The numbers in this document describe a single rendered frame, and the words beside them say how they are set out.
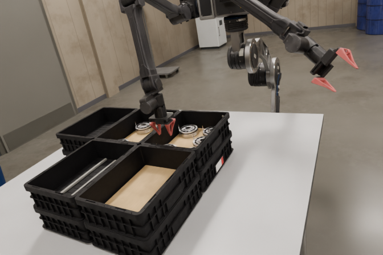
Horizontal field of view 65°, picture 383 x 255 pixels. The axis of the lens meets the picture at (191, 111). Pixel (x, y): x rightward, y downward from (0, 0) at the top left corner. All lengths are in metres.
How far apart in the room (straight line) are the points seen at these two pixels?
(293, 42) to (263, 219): 0.66
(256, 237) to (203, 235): 0.19
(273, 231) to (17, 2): 4.28
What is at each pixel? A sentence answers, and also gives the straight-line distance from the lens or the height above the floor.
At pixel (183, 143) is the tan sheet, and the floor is 0.83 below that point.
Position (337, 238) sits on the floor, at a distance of 2.18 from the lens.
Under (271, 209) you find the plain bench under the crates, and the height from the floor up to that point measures 0.70.
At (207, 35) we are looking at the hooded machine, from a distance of 8.39.
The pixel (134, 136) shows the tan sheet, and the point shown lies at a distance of 1.74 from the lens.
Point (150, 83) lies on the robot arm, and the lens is 1.30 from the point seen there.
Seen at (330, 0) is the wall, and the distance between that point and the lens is 9.27.
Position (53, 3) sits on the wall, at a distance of 5.19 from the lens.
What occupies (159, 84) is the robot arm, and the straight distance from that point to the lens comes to 1.30.
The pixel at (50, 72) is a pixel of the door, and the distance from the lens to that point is 4.90.
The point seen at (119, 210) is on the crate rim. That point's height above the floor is 0.93.
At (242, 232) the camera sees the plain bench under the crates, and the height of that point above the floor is 0.70.
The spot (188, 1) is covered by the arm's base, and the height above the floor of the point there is 1.49.
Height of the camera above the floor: 1.53
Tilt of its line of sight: 22 degrees down
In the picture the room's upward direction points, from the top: 10 degrees counter-clockwise
